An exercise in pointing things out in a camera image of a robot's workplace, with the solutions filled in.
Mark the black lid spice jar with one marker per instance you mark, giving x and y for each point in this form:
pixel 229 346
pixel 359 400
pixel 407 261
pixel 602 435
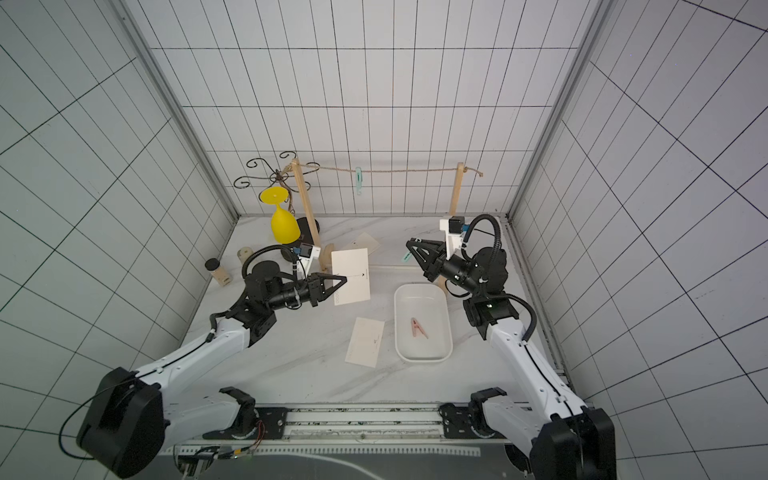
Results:
pixel 218 272

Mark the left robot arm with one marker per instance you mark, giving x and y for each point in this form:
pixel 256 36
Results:
pixel 162 383

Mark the wooden drying rack frame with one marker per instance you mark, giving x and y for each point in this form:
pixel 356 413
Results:
pixel 395 192

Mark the yellow plastic wine glass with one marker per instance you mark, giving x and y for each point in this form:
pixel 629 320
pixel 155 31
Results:
pixel 284 225

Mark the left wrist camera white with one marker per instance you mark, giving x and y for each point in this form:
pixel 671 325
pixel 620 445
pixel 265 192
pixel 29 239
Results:
pixel 308 257

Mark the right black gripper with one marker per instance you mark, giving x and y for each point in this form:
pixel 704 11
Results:
pixel 436 264

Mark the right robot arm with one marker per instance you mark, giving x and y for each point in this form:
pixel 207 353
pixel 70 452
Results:
pixel 528 360

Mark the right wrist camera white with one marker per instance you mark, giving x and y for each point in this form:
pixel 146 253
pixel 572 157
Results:
pixel 454 229

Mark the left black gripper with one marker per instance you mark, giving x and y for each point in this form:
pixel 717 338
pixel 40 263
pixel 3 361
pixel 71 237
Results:
pixel 321 277

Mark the aluminium mounting rail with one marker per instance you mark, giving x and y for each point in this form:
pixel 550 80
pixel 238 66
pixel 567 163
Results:
pixel 360 423

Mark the pink clothespin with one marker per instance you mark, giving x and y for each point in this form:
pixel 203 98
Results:
pixel 417 329

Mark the white rectangular tray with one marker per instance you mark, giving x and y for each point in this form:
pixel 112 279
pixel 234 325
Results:
pixel 428 304

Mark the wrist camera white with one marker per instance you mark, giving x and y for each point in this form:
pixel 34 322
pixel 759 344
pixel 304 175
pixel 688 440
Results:
pixel 308 257
pixel 454 229

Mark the beige lid spice jar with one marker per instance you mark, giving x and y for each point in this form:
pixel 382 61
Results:
pixel 244 254

